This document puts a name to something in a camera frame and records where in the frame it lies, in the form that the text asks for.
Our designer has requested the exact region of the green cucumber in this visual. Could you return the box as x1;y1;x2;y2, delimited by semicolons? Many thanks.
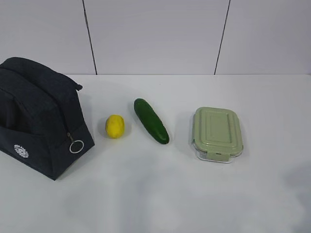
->
134;98;170;145

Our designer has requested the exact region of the yellow lemon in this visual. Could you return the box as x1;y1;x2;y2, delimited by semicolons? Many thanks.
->
105;115;125;139

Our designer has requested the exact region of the green lid glass container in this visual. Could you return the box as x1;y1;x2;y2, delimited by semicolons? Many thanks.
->
191;107;243;164

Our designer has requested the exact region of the dark blue lunch bag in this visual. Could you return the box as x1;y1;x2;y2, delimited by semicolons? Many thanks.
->
0;57;94;180

